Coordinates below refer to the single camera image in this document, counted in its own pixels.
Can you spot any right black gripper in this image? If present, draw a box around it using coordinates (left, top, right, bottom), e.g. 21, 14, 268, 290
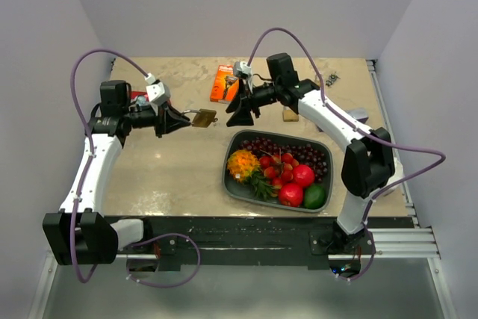
226, 78, 282, 128

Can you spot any large brass padlock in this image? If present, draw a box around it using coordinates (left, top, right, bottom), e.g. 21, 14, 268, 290
181, 109, 218, 128

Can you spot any brass padlock with key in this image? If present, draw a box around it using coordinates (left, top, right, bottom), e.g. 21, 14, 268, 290
282, 107, 299, 123

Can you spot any black key bunch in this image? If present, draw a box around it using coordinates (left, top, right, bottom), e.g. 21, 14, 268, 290
325, 72, 340, 87

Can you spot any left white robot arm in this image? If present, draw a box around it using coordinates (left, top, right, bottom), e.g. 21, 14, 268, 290
43, 81, 190, 265

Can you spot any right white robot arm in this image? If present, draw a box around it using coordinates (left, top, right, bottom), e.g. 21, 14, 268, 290
226, 53, 395, 254

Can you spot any orange razor box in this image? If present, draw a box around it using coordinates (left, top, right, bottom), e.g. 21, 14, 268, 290
209, 65, 238, 104

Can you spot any grey fruit tray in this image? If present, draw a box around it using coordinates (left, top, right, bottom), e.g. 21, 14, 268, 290
223, 130, 333, 214

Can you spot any red toothpaste box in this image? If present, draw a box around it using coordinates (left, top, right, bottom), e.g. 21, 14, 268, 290
131, 91, 149, 107

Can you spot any orange horned melon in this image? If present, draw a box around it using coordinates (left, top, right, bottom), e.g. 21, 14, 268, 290
226, 149, 261, 183

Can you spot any green pineapple leaf top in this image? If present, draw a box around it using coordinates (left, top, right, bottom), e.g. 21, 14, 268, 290
248, 171, 278, 201

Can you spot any dark red grapes bunch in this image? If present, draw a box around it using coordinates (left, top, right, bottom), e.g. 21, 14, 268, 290
236, 136, 330, 184

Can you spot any upper red pomegranate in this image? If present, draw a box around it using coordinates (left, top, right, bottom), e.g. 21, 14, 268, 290
292, 164, 315, 188

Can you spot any red pomegranate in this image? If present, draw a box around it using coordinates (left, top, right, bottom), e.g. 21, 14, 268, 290
292, 164, 315, 188
278, 183, 304, 208

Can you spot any lower red pomegranate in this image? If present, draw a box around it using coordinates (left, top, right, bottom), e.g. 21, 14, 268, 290
278, 183, 304, 208

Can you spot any green avocado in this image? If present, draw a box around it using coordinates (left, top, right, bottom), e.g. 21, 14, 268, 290
303, 184, 327, 210

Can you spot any purple toothpaste box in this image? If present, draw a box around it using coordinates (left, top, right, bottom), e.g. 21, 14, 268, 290
347, 108, 369, 124

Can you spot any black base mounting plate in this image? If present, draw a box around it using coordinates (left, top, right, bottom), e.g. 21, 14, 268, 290
111, 216, 376, 273

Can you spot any white paper towel roll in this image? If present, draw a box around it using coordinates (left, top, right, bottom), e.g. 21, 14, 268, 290
388, 158, 404, 193

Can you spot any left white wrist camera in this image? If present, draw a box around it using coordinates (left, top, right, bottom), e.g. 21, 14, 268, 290
145, 72, 171, 113

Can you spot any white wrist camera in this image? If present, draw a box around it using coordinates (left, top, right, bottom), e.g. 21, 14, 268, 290
145, 72, 171, 113
233, 61, 252, 81

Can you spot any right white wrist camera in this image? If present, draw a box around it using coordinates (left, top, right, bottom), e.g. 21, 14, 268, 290
233, 61, 252, 81

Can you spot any aluminium frame rail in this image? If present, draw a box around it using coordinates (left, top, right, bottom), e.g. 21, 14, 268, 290
115, 227, 441, 260

